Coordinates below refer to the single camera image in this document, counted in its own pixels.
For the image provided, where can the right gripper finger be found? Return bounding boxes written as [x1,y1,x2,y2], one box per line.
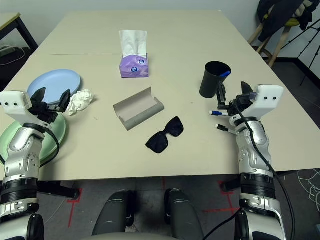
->
[240,81,254,100]
[216,81,227,110]

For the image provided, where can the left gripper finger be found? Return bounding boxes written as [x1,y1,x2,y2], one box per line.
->
[58,88,72,113]
[30,86,48,106]

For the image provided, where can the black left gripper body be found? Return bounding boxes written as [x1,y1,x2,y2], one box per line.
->
[27,99,64,125]

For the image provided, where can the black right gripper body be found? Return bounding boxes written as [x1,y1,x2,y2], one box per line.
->
[224,98,251,117]

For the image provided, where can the white tissue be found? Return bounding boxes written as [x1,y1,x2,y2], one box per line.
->
[66,89,96,117]

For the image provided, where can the white marker blue cap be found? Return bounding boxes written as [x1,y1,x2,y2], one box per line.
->
[208,109,230,117]

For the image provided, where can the light green plastic plate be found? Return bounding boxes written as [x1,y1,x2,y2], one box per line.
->
[0,116,68,167]

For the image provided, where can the black sunglasses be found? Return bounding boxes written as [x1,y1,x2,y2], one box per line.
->
[145,115,185,155]

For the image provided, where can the grey glasses case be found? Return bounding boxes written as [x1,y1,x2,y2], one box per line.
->
[112,86,165,131]

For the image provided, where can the black pen cup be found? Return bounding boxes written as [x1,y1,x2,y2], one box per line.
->
[199,60,232,99]

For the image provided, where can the light blue plastic plate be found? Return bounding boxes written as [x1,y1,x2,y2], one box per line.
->
[26,69,82,106]

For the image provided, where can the white marker black cap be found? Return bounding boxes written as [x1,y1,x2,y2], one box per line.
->
[215,123,237,135]

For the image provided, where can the grey power strip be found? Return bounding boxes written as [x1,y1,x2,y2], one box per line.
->
[0,46,16,57]

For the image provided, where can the purple tissue pack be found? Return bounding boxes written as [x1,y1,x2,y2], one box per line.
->
[118,29,151,79]

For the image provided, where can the black tripod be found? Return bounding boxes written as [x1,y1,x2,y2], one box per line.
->
[287,19,320,87]

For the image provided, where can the dark jacket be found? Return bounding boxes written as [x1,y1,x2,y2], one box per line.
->
[257,0,315,43]

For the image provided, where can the red floor tape mark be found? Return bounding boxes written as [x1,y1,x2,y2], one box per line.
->
[67,188,83,228]
[202,179,241,216]

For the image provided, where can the robot right leg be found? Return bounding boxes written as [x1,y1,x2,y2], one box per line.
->
[163,188,205,240]

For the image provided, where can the robot leg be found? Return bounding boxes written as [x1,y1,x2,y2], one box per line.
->
[163,188,205,240]
[92,190,137,237]

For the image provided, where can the robot left leg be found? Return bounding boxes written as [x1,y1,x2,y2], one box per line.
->
[92,190,137,237]

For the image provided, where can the grey robot waist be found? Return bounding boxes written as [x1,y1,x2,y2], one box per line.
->
[84,232,181,240]

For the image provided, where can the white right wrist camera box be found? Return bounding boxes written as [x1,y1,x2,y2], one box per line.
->
[241,84,285,120]

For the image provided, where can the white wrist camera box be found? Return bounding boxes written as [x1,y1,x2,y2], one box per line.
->
[0,90,32,125]
[241,84,285,120]

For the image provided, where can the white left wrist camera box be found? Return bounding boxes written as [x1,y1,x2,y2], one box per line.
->
[0,90,32,125]

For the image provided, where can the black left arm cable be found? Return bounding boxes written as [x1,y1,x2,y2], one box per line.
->
[37,126,61,168]

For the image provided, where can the white floor cable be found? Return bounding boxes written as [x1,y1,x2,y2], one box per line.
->
[0,46,26,66]

